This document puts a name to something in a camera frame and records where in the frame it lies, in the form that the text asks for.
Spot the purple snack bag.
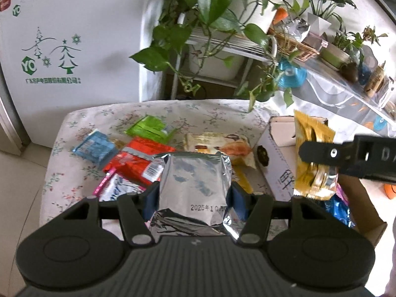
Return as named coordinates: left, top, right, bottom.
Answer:
left=336, top=183, right=349, bottom=206

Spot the golden yellow snack pack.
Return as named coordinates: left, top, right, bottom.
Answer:
left=294, top=111, right=338, bottom=201

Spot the pink white snack bag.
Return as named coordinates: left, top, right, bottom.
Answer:
left=93, top=168, right=146, bottom=201

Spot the dark blue foil snack bag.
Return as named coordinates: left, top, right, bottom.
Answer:
left=324, top=195, right=354, bottom=228

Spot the yellow waffle snack pack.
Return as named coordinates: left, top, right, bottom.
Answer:
left=232, top=165, right=254, bottom=194

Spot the cardboard milk box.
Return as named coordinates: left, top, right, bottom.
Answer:
left=254, top=111, right=395, bottom=245

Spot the orange red snack bag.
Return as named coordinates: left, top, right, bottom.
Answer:
left=103, top=136, right=176, bottom=187

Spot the silver foil snack bag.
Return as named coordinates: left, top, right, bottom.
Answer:
left=150, top=151, right=244, bottom=241

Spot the cream bread snack bag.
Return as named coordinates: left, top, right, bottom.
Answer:
left=184, top=132, right=256, bottom=169

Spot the light blue cookie pack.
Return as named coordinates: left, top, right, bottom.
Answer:
left=73, top=129, right=125, bottom=169

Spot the green snack pack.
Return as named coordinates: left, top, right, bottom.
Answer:
left=125, top=115, right=176, bottom=144

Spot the glass top side table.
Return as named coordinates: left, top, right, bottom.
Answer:
left=290, top=59, right=395, bottom=136

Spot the tan cylindrical jar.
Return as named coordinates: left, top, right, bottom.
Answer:
left=364, top=62, right=386, bottom=98

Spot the brown round pot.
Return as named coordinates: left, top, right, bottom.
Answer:
left=339, top=62, right=359, bottom=84

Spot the floral tablecloth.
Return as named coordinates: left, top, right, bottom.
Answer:
left=39, top=100, right=278, bottom=226

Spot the blue tape dispenser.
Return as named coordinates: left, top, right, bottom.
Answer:
left=278, top=58, right=307, bottom=89

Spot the green bowl planter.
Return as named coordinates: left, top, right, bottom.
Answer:
left=320, top=43, right=350, bottom=71

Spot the wicker basket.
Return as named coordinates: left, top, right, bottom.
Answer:
left=268, top=28, right=320, bottom=62

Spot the white square planter pot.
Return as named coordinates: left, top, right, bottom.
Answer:
left=188, top=44, right=244, bottom=80

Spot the white plant stand shelf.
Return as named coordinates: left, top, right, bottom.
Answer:
left=171, top=28, right=278, bottom=99

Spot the pothos plant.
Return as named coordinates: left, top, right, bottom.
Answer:
left=131, top=0, right=286, bottom=95

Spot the white refrigerator with logo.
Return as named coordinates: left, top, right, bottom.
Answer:
left=1, top=0, right=164, bottom=147

